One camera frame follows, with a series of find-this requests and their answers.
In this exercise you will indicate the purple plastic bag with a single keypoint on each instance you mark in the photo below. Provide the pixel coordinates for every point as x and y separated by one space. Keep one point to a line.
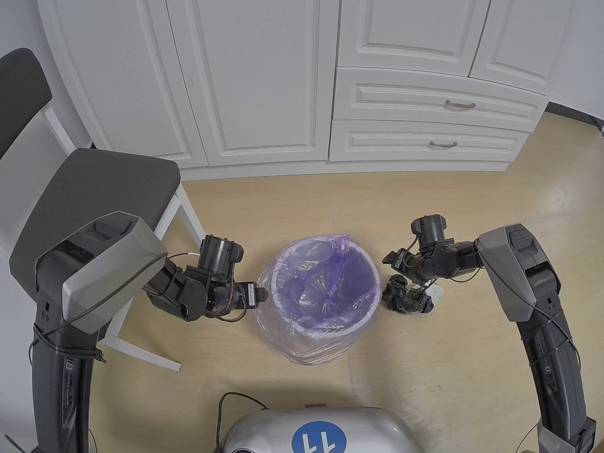
325 272

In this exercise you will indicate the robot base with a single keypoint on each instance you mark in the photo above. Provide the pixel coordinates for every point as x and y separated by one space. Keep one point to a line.
283 432

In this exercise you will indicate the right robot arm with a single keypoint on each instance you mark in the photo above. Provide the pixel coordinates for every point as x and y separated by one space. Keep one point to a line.
519 262

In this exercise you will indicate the pale grey trash bin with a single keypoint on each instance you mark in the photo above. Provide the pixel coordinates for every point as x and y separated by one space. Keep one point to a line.
330 334

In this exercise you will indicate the crumpled black plastic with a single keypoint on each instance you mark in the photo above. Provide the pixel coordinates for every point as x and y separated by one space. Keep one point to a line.
401 300

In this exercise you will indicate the white wardrobe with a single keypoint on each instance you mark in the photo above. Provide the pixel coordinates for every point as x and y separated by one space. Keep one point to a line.
264 64

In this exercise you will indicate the crumpled white printed wrapper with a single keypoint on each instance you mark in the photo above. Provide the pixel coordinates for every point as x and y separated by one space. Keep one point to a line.
436 295

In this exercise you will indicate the white chair with grey seat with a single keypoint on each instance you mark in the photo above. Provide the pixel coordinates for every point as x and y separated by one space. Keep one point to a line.
104 191

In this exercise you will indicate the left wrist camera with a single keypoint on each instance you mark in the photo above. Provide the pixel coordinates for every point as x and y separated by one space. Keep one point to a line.
252 295

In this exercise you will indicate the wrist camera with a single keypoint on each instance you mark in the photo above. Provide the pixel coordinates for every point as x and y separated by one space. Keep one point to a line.
398 260
252 295

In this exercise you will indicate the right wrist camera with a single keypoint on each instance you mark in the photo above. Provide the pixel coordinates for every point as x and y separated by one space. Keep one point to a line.
398 260

